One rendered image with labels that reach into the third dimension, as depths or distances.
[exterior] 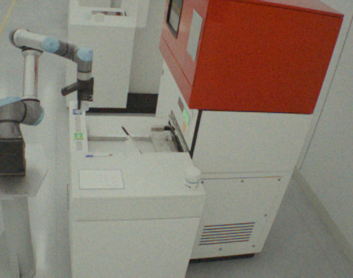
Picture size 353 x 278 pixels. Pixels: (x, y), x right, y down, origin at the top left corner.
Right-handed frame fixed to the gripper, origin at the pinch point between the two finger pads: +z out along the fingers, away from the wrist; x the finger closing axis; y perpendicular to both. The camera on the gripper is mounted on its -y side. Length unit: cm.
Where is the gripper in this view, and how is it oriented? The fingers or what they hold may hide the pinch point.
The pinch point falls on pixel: (78, 112)
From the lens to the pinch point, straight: 220.3
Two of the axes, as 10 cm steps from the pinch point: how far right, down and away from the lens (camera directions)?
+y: 9.6, 0.1, 2.7
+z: -1.6, 8.3, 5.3
